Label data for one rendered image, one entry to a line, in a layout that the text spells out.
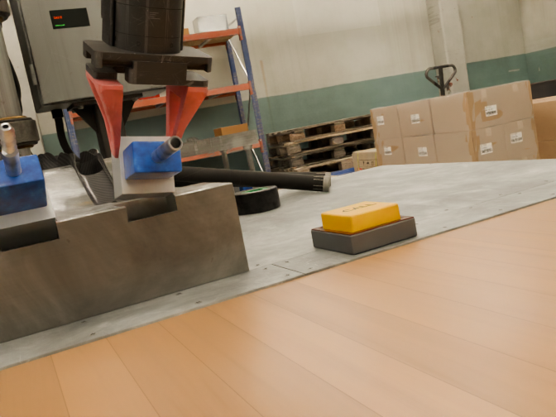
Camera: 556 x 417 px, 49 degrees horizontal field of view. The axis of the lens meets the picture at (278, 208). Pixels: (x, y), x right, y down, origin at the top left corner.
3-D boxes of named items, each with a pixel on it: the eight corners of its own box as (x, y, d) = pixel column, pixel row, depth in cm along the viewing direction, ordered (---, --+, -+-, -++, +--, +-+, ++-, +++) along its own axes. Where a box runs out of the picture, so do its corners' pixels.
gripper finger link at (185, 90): (111, 146, 60) (112, 47, 56) (182, 144, 63) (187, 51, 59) (127, 168, 54) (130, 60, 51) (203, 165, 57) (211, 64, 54)
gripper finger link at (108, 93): (83, 146, 58) (84, 45, 55) (157, 145, 62) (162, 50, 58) (97, 169, 53) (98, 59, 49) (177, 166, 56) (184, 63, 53)
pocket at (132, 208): (185, 232, 58) (177, 194, 57) (131, 246, 55) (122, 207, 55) (172, 229, 62) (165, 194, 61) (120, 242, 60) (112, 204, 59)
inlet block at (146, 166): (208, 175, 49) (203, 110, 49) (146, 177, 47) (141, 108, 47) (165, 197, 61) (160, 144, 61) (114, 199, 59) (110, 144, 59)
